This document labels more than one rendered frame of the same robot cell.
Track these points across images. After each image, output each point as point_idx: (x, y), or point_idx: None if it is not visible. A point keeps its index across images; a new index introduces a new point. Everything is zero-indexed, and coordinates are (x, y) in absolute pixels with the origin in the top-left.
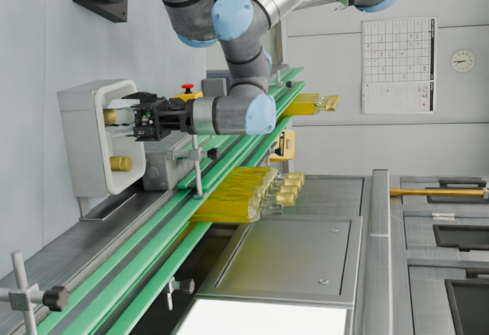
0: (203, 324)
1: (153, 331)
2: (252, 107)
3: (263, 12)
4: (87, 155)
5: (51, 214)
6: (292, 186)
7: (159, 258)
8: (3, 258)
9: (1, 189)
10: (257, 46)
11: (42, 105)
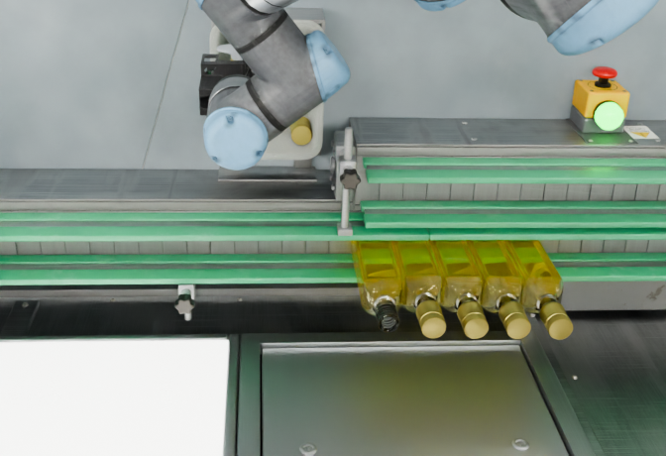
0: (167, 355)
1: (185, 332)
2: (208, 119)
3: None
4: None
5: (166, 141)
6: (475, 313)
7: (235, 263)
8: (76, 152)
9: (87, 86)
10: (242, 33)
11: (180, 16)
